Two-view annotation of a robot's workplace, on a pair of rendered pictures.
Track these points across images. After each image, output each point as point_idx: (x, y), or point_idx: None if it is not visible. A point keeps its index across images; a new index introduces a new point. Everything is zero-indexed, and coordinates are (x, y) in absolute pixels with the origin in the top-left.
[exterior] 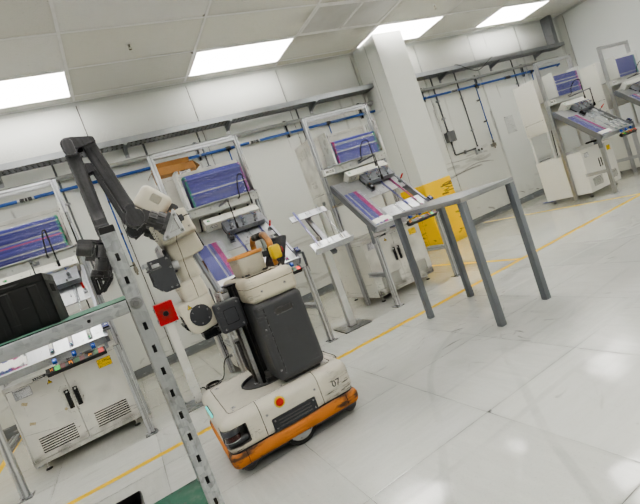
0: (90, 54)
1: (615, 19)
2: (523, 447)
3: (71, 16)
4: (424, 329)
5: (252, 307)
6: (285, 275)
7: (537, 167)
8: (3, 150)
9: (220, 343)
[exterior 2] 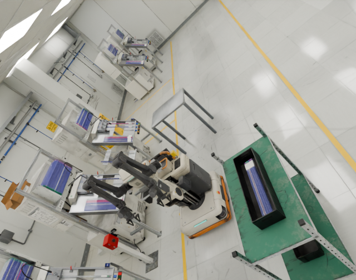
0: None
1: (94, 16)
2: (275, 137)
3: None
4: (192, 156)
5: (188, 174)
6: (185, 156)
7: (125, 89)
8: None
9: (123, 241)
